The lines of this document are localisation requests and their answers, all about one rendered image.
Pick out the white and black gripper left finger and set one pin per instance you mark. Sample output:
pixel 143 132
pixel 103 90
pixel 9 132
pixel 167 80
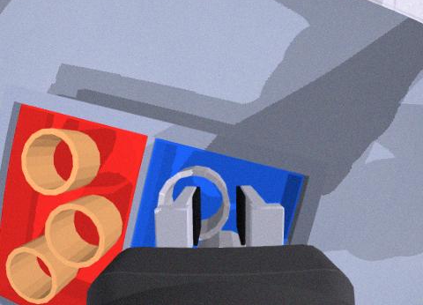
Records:
pixel 178 225

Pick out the grey metal ring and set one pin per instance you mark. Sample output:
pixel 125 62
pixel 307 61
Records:
pixel 222 239
pixel 215 223

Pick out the bronze bushing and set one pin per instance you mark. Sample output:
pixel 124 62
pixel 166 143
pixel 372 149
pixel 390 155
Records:
pixel 38 160
pixel 63 239
pixel 29 280

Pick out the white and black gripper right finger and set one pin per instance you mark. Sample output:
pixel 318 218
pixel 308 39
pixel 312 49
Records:
pixel 266 221

